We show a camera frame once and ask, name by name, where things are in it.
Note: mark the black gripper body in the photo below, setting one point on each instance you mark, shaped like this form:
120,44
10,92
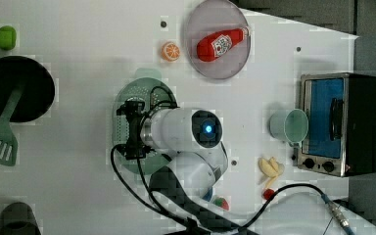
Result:
134,148

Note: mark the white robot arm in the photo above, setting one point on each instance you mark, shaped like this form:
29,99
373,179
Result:
179,156

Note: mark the orange slice toy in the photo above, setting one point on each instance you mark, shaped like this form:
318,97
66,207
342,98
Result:
170,52

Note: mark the red ketchup bottle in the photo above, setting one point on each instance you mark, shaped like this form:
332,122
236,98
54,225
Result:
217,44

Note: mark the blue bowl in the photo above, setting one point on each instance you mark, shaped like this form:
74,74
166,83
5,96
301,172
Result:
208,195

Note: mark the grey round plate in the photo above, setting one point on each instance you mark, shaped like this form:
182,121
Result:
211,16

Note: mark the pink strawberry toy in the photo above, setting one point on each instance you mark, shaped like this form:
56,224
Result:
222,203

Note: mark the black pan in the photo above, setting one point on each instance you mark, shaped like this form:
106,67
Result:
37,84

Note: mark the green spatula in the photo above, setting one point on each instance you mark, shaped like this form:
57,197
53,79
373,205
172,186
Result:
8,141

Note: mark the green lime toy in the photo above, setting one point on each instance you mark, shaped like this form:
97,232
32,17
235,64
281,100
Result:
8,37

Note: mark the peeled banana toy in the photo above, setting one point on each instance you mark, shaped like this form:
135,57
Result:
271,169

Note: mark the mint green mug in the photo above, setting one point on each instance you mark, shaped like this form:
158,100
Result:
290,126

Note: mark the red strawberry toy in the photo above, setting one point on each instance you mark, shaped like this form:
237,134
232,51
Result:
268,193

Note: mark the black cylinder cup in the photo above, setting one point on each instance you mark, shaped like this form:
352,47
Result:
18,219

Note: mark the black toaster oven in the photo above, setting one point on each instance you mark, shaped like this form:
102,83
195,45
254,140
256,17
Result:
341,112

